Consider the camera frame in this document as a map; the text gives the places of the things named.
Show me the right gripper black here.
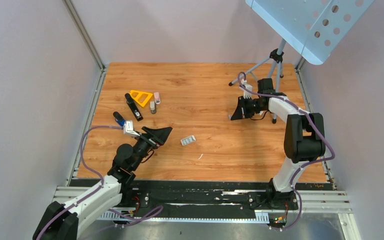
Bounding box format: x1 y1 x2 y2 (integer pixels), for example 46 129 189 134
231 95 266 121

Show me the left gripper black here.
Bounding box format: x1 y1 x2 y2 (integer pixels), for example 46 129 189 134
131 126 171 171

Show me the grey white stapler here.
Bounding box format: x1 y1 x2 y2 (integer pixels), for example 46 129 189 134
149 101 157 114

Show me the pink stapler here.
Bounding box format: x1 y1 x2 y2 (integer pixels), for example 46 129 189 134
153 92 161 105

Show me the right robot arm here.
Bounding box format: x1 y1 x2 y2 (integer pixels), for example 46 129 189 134
230 77 327 209

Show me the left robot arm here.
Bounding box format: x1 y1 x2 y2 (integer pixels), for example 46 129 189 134
32 121 173 240

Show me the yellow plastic triangle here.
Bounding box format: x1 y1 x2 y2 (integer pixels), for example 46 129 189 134
129 90 154 108

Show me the light blue music stand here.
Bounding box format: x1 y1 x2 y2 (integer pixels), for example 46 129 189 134
228 0 377 124

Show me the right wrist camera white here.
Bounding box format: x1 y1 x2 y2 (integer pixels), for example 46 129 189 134
241 79 253 99

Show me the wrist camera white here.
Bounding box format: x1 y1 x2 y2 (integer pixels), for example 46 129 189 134
241 79 253 99
122 120 141 138

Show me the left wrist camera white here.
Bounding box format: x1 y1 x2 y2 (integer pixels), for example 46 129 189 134
122 120 141 138

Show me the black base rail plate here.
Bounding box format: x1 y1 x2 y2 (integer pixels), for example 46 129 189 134
115 180 303 221

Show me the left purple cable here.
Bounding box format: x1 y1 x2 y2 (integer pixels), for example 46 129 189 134
34 125 165 240

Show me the aluminium frame post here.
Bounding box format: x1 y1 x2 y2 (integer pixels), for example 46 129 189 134
62 0 106 72

